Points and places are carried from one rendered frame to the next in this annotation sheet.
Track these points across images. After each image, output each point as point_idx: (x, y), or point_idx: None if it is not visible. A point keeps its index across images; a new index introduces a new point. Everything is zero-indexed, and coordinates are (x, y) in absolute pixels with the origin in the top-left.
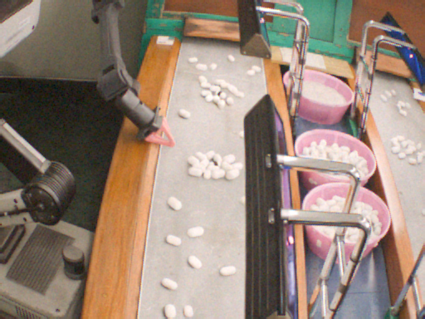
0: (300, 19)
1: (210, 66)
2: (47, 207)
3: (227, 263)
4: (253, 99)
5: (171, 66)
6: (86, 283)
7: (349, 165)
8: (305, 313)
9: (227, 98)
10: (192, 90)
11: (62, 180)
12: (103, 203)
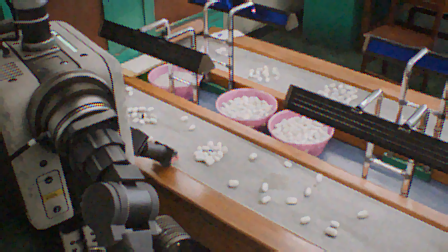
0: (191, 30)
1: None
2: (184, 250)
3: (298, 189)
4: (158, 107)
5: None
6: None
7: (379, 89)
8: (371, 182)
9: (147, 116)
10: None
11: (176, 224)
12: (214, 213)
